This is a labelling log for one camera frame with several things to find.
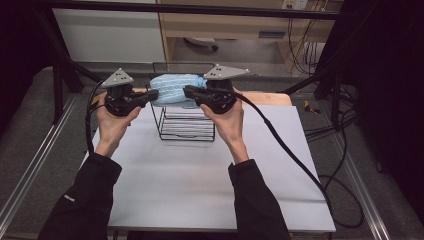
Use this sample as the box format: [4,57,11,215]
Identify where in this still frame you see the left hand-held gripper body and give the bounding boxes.
[100,67,148,118]

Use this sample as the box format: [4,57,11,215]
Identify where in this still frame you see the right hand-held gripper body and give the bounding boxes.
[199,64,251,115]

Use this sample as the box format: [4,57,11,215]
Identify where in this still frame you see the blue white striped towel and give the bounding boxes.
[148,73,208,110]

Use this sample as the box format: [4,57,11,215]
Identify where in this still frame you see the black wire rack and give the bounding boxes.
[145,61,217,143]

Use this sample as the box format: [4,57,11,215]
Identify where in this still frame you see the person's right hand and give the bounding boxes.
[199,87,250,165]

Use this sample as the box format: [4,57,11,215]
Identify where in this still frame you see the person's left hand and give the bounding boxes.
[95,92,143,158]

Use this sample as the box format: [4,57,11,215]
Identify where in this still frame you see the office chair base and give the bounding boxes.
[183,36,220,53]

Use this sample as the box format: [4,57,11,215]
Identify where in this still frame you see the white cabinet panel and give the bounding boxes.
[52,7,167,64]

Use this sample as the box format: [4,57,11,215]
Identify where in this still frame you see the black metal stand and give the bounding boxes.
[33,9,103,125]
[281,0,379,132]

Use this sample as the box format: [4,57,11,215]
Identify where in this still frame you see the light wooden desk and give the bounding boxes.
[156,0,344,73]

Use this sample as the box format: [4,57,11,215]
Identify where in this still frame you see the yellow black small object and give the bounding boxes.
[303,99,321,115]

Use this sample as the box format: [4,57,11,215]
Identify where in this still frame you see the white power strip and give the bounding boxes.
[280,0,310,11]

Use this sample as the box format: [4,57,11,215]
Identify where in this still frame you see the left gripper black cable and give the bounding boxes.
[84,79,108,156]

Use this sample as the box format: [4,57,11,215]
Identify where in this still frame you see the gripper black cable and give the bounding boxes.
[233,91,335,216]
[84,79,108,156]

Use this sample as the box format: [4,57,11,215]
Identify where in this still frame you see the black metal frame bar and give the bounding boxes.
[33,0,348,21]

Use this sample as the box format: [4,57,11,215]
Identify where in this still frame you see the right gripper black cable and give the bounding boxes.
[233,91,335,216]

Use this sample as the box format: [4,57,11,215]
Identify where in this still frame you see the hanging black cables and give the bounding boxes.
[285,17,322,75]

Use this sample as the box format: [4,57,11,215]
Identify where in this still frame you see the aluminium rail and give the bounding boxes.
[332,132,392,240]
[0,94,80,228]

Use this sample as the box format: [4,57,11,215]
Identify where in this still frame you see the black floor cable loop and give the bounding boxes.
[303,109,365,230]

